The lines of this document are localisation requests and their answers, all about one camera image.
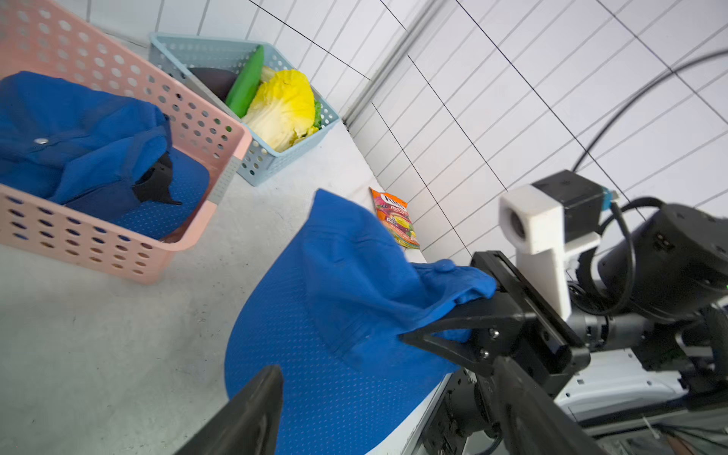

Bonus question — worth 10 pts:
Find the dark purple eggplant toy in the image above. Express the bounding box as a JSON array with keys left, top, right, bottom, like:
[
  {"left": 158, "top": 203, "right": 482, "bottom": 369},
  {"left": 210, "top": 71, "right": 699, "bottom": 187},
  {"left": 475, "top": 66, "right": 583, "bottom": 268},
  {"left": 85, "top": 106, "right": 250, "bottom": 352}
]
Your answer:
[{"left": 190, "top": 67, "right": 237, "bottom": 100}]

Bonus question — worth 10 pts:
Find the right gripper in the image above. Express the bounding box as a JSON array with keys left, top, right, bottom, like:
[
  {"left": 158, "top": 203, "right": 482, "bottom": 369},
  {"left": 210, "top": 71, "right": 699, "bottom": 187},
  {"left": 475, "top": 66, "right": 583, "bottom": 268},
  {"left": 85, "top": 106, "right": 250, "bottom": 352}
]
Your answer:
[{"left": 400, "top": 250, "right": 591, "bottom": 395}]

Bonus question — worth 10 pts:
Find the yellow napa cabbage toy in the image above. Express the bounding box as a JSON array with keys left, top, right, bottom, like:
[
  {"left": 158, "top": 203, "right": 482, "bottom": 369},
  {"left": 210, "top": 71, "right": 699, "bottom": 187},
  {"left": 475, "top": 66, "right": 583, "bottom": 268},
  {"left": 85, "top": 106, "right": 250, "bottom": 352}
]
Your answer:
[{"left": 243, "top": 69, "right": 318, "bottom": 153}]

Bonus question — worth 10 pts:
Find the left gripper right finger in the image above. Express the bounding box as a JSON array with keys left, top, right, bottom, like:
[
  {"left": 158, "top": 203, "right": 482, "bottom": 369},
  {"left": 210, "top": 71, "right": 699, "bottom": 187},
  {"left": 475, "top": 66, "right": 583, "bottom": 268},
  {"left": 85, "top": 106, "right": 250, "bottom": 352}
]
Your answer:
[{"left": 491, "top": 356, "right": 605, "bottom": 455}]

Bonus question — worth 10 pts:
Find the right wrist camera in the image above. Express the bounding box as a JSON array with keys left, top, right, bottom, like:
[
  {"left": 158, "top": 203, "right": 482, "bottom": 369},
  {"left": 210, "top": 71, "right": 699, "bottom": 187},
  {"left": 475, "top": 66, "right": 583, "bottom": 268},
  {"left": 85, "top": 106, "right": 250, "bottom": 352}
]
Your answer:
[{"left": 499, "top": 170, "right": 618, "bottom": 320}]

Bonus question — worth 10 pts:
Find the green lettuce toy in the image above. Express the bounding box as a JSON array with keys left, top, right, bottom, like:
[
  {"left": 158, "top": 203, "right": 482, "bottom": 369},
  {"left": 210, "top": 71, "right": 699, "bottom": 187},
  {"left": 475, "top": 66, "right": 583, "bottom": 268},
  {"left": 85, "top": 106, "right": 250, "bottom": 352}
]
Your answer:
[{"left": 313, "top": 100, "right": 322, "bottom": 131}]

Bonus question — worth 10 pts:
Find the pink plastic basket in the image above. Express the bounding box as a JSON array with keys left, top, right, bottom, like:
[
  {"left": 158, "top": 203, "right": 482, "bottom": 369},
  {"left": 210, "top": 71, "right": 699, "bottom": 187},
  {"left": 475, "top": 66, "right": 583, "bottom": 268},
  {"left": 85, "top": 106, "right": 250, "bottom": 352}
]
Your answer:
[{"left": 1, "top": 1, "right": 252, "bottom": 284}]

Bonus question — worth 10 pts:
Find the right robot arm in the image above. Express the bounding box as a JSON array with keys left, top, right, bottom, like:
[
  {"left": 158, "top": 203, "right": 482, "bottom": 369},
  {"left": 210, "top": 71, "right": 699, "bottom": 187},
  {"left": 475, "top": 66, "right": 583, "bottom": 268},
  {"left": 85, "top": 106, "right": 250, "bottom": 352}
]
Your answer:
[{"left": 402, "top": 197, "right": 727, "bottom": 454}]

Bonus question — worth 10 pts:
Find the orange candy bag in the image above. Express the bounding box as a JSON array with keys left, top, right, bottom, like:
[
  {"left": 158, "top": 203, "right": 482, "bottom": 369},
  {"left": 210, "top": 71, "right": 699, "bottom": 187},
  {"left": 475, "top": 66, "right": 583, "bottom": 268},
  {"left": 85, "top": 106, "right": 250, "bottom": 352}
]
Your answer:
[{"left": 370, "top": 188, "right": 420, "bottom": 249}]

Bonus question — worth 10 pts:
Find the green cucumber toy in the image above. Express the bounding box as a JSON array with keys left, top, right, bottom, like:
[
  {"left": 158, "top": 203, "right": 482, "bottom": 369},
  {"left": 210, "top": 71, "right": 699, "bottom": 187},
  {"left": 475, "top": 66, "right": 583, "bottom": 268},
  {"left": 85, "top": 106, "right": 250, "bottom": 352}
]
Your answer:
[{"left": 226, "top": 45, "right": 265, "bottom": 119}]

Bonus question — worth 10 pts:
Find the blue baseball cap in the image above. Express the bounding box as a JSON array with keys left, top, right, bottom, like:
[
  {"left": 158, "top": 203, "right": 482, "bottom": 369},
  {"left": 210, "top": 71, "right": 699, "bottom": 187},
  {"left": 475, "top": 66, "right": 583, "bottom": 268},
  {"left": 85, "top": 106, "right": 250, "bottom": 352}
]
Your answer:
[
  {"left": 1, "top": 72, "right": 210, "bottom": 240},
  {"left": 225, "top": 190, "right": 497, "bottom": 454}
]

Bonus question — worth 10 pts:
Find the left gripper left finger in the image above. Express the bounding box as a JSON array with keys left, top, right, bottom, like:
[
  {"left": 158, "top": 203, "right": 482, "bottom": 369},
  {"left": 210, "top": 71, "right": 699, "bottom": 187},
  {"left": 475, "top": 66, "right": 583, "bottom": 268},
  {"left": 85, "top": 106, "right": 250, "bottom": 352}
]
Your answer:
[{"left": 176, "top": 365, "right": 284, "bottom": 455}]

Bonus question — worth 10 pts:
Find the light blue plastic basket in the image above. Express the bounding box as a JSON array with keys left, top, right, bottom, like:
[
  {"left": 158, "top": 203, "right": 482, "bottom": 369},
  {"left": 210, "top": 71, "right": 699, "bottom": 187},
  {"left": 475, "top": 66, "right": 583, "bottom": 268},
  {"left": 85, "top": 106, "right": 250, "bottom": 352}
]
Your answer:
[{"left": 149, "top": 33, "right": 340, "bottom": 186}]

